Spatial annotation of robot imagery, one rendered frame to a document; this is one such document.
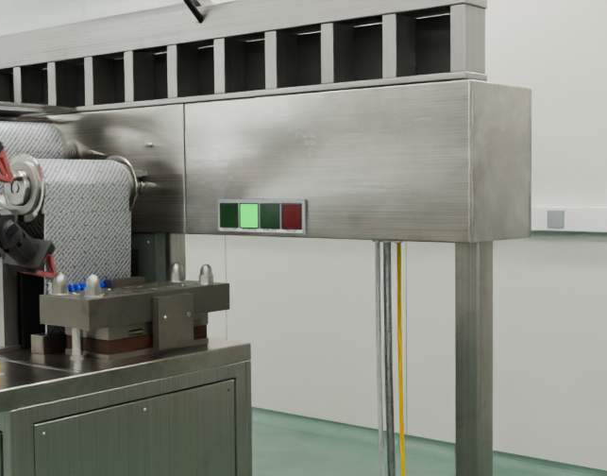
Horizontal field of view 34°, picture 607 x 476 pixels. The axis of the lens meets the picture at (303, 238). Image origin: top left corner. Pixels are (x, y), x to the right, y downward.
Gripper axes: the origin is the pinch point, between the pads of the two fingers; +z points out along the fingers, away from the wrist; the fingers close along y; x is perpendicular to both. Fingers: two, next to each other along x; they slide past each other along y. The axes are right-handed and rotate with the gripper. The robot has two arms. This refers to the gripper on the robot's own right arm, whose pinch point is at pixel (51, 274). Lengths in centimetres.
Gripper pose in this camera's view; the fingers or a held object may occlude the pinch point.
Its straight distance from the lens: 217.8
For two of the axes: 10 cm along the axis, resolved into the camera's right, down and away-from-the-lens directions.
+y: 8.7, 0.9, -4.8
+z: 3.7, 5.3, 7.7
